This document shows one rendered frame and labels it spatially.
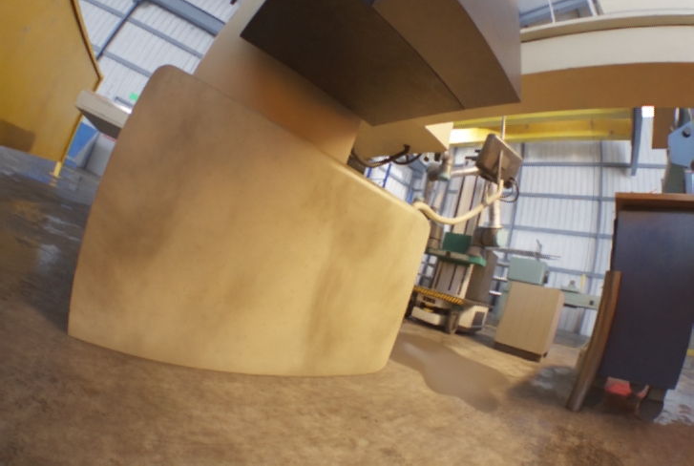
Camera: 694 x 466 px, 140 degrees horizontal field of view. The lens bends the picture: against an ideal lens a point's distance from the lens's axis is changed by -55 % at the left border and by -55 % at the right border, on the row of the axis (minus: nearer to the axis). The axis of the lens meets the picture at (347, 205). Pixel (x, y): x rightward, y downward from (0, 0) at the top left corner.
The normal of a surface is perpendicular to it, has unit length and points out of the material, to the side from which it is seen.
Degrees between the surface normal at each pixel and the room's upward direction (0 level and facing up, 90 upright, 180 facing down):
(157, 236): 90
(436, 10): 180
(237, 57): 90
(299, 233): 90
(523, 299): 90
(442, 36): 180
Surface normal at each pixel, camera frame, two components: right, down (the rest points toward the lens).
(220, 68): 0.62, 0.06
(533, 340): -0.72, -0.36
